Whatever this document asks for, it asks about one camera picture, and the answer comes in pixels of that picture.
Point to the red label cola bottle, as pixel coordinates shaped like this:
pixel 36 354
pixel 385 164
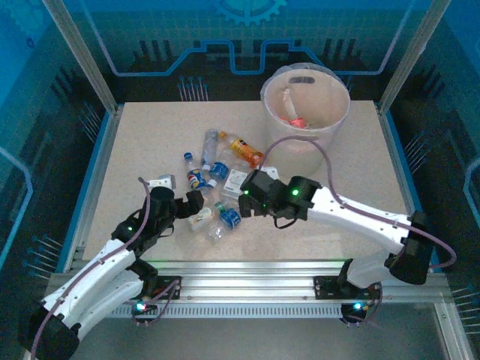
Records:
pixel 298 122

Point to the round beige bin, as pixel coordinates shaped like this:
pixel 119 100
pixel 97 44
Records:
pixel 296 157

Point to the aluminium front rail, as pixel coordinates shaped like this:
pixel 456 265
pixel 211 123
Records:
pixel 243 279

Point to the blue label water bottle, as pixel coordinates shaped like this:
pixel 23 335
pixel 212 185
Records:
pixel 219 170
pixel 230 217

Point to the small clear bottle green cap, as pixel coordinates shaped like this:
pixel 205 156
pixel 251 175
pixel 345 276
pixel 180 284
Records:
pixel 221 205

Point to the aluminium frame post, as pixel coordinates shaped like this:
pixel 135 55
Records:
pixel 412 52
pixel 82 56

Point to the orange juice bottle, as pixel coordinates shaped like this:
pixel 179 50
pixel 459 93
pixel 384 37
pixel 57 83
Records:
pixel 245 150

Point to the small bottle yellow print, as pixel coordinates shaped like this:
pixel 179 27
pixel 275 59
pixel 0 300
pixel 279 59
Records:
pixel 200 221

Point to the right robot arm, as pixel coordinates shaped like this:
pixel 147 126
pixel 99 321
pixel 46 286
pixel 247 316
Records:
pixel 356 217

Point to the blue aluminium side rail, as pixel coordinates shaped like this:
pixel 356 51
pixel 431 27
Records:
pixel 393 150
pixel 90 180

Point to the tall clear empty bottle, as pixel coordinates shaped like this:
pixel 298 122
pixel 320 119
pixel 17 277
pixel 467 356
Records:
pixel 210 148

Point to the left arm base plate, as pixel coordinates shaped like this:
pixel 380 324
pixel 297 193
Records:
pixel 168 287

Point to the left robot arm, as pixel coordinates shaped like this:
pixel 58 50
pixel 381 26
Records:
pixel 93 266

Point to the pepsi bottle blue cap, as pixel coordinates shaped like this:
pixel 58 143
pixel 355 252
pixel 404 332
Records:
pixel 195 178

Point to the bottle white green label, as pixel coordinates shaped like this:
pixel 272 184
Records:
pixel 234 180

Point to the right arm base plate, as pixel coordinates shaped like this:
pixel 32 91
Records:
pixel 324 287

